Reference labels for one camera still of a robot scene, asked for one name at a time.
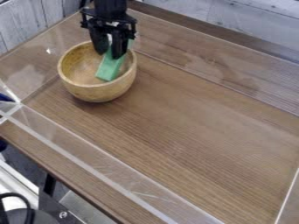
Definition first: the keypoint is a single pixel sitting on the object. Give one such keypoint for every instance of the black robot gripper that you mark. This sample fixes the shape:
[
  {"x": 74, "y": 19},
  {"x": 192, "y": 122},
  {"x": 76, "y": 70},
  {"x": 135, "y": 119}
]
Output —
[{"x": 104, "y": 19}]

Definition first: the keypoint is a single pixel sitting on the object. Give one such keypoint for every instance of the grey metal base plate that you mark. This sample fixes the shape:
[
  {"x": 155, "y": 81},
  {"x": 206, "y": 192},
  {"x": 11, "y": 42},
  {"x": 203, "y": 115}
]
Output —
[{"x": 52, "y": 212}]

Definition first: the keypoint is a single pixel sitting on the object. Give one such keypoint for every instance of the green rectangular block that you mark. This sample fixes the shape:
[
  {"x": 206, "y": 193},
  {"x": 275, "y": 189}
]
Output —
[{"x": 110, "y": 66}]

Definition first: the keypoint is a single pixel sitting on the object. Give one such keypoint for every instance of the clear acrylic enclosure wall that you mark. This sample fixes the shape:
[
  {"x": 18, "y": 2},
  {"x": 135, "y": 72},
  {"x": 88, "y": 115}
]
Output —
[{"x": 195, "y": 148}]

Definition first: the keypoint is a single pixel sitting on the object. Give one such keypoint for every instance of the black table leg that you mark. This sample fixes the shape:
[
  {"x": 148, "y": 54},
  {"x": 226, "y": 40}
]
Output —
[{"x": 50, "y": 184}]

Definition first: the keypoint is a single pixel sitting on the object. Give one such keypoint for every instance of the brown wooden bowl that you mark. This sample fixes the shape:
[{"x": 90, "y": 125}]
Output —
[{"x": 76, "y": 69}]

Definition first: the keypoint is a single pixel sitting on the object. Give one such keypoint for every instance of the blue object at left edge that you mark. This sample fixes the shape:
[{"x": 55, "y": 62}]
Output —
[{"x": 5, "y": 98}]

